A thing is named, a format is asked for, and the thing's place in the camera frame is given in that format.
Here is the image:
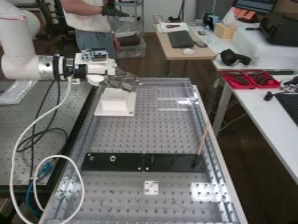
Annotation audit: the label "dark grey robot hand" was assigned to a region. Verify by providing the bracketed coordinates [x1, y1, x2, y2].
[73, 48, 144, 94]

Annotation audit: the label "small white box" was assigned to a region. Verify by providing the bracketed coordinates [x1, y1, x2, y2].
[93, 85, 139, 118]

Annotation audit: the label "person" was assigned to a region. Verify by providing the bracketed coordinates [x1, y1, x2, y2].
[59, 0, 133, 60]

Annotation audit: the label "wooden desk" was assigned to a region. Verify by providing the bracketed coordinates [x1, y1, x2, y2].
[153, 22, 220, 81]

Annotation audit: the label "black laptop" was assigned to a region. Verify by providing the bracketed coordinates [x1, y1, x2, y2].
[166, 30, 196, 49]

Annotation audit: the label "black phone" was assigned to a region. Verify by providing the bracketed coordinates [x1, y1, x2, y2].
[193, 40, 209, 49]

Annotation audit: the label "clear box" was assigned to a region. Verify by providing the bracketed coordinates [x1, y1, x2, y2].
[39, 77, 250, 224]

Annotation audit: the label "black plate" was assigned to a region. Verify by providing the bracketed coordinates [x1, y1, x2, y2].
[80, 152, 209, 174]

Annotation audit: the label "thin stick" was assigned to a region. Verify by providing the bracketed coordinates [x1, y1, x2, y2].
[192, 114, 214, 168]

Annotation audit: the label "small cardboard box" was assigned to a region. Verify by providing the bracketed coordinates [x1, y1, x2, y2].
[213, 22, 237, 41]

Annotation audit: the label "black headphones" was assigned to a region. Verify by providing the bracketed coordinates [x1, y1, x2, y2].
[220, 48, 253, 67]

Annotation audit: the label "red tray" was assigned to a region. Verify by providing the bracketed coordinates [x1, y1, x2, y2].
[246, 69, 282, 90]
[220, 69, 258, 90]

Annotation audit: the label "white desk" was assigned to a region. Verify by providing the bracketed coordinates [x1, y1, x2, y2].
[212, 73, 298, 186]
[194, 19, 298, 73]

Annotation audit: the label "small white square plate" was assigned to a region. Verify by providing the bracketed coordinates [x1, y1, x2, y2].
[143, 180, 161, 196]

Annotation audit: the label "black case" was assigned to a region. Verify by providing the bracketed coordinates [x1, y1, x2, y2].
[258, 12, 298, 47]

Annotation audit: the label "black keyboard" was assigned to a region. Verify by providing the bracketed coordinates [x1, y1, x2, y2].
[273, 91, 298, 127]

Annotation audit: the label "black cable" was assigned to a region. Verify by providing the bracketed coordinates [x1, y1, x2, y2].
[16, 78, 72, 184]

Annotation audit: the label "white cable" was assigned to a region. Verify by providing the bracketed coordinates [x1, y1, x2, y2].
[8, 77, 87, 224]

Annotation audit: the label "blue cable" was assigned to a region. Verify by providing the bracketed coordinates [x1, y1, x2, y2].
[25, 162, 56, 216]

